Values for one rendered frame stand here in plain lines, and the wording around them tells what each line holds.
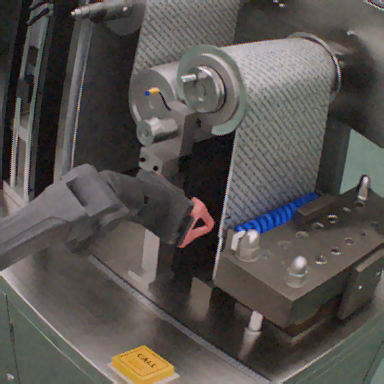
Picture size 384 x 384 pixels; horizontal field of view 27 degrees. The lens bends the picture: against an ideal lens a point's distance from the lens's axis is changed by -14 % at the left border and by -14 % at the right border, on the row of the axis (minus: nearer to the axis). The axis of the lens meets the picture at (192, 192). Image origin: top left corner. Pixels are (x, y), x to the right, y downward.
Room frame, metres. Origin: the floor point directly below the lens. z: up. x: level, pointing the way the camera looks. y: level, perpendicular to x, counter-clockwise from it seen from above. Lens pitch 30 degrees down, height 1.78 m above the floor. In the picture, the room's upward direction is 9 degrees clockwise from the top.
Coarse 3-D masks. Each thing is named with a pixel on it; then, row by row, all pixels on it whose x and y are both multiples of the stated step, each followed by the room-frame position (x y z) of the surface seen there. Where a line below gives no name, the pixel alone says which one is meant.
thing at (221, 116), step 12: (192, 60) 1.24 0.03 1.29; (204, 60) 1.22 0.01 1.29; (216, 60) 1.20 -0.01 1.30; (228, 72) 1.19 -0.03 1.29; (228, 84) 1.18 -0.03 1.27; (228, 96) 1.18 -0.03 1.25; (192, 108) 1.23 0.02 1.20; (228, 108) 1.18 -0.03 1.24; (204, 120) 1.21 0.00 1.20; (216, 120) 1.19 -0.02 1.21
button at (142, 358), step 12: (144, 348) 0.97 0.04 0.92; (120, 360) 0.93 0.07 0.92; (132, 360) 0.93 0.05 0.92; (144, 360) 0.94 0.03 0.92; (156, 360) 0.95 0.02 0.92; (120, 372) 0.92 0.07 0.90; (132, 372) 0.90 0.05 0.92; (144, 372) 0.91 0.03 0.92; (156, 372) 0.91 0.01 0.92; (168, 372) 0.93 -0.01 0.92
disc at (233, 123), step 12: (192, 48) 1.25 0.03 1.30; (204, 48) 1.23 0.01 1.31; (216, 48) 1.21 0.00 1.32; (180, 60) 1.26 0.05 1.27; (228, 60) 1.19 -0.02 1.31; (180, 72) 1.26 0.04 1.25; (240, 72) 1.18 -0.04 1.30; (240, 84) 1.17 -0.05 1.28; (180, 96) 1.25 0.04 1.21; (240, 96) 1.17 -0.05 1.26; (240, 108) 1.17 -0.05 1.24; (228, 120) 1.18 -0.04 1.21; (240, 120) 1.17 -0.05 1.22; (216, 132) 1.20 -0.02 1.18; (228, 132) 1.18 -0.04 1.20
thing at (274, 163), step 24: (288, 120) 1.26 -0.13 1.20; (312, 120) 1.31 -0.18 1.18; (240, 144) 1.18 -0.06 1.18; (264, 144) 1.22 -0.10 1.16; (288, 144) 1.27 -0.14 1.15; (312, 144) 1.32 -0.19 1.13; (240, 168) 1.19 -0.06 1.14; (264, 168) 1.23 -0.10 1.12; (288, 168) 1.28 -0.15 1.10; (312, 168) 1.33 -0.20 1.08; (240, 192) 1.19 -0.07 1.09; (264, 192) 1.24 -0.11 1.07; (288, 192) 1.29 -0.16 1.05; (240, 216) 1.20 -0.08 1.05
